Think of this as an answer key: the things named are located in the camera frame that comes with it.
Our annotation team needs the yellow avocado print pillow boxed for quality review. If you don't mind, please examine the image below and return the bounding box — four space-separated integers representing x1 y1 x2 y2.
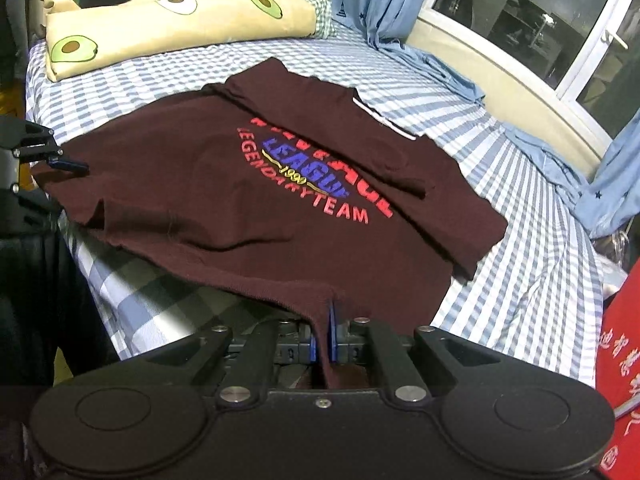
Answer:
42 0 321 82

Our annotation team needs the white framed window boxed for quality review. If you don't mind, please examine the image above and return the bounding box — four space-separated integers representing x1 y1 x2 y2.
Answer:
407 0 640 128

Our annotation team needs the silver metal rod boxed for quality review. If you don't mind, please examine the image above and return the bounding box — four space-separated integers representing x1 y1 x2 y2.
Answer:
614 396 640 420

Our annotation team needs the red printed bag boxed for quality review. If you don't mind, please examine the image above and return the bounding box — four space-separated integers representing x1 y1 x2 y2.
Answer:
594 255 640 480

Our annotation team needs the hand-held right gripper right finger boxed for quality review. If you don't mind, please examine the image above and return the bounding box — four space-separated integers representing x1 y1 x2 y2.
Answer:
326 301 506 406

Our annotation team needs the dark cloth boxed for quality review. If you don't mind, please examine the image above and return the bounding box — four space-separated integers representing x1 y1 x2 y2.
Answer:
0 230 126 388

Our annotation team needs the white window handle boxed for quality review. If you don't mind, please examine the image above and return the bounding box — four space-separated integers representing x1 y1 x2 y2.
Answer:
601 29 631 52

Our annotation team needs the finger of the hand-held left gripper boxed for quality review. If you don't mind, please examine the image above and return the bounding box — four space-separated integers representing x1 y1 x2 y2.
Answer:
0 115 90 175

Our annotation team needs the clear plastic bag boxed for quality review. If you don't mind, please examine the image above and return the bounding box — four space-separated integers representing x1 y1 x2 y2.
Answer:
592 230 640 303

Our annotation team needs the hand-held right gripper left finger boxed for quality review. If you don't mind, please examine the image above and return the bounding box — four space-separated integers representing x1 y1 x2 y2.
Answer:
135 310 323 406

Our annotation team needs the green checked pillow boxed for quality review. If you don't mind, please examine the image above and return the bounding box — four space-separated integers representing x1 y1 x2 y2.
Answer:
272 0 335 40

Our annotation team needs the maroon printed t-shirt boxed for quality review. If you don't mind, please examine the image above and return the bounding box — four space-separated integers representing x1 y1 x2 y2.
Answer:
31 56 509 391

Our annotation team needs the checked blue white bed sheet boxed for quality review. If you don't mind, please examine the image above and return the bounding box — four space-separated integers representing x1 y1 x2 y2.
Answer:
22 19 608 391

